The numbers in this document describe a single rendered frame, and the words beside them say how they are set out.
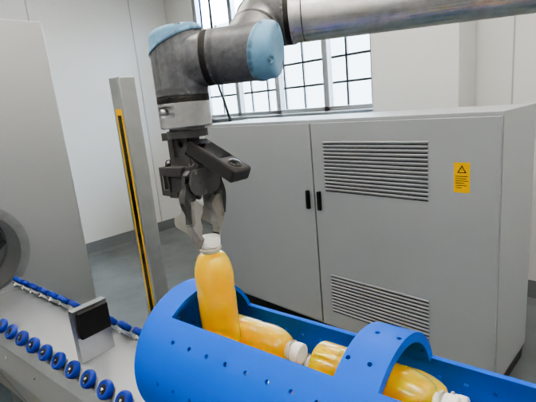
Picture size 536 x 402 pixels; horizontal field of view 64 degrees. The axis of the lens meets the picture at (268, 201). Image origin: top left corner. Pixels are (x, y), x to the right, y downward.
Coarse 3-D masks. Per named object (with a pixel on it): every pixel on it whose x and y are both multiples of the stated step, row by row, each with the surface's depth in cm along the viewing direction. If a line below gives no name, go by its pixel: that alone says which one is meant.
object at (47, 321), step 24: (0, 312) 155; (24, 312) 153; (48, 312) 151; (48, 336) 134; (72, 336) 133; (120, 336) 130; (0, 360) 136; (72, 360) 120; (96, 360) 119; (120, 360) 117; (24, 384) 124; (48, 384) 116; (120, 384) 107
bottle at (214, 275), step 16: (208, 256) 77; (224, 256) 78; (208, 272) 76; (224, 272) 77; (208, 288) 76; (224, 288) 77; (208, 304) 77; (224, 304) 77; (208, 320) 78; (224, 320) 78; (224, 336) 79; (240, 336) 82
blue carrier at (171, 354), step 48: (192, 288) 85; (144, 336) 80; (192, 336) 74; (336, 336) 83; (384, 336) 62; (144, 384) 79; (192, 384) 70; (240, 384) 65; (288, 384) 61; (336, 384) 57; (384, 384) 56; (480, 384) 68; (528, 384) 63
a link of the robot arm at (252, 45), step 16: (240, 16) 71; (256, 16) 70; (208, 32) 67; (224, 32) 66; (240, 32) 66; (256, 32) 65; (272, 32) 65; (208, 48) 66; (224, 48) 66; (240, 48) 65; (256, 48) 65; (272, 48) 65; (208, 64) 67; (224, 64) 67; (240, 64) 66; (256, 64) 66; (272, 64) 66; (208, 80) 69; (224, 80) 69; (240, 80) 69; (256, 80) 70
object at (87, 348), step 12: (96, 300) 120; (72, 312) 114; (84, 312) 115; (96, 312) 117; (108, 312) 121; (72, 324) 115; (84, 324) 115; (96, 324) 118; (108, 324) 121; (84, 336) 115; (96, 336) 120; (108, 336) 123; (84, 348) 117; (96, 348) 120; (108, 348) 123; (84, 360) 117
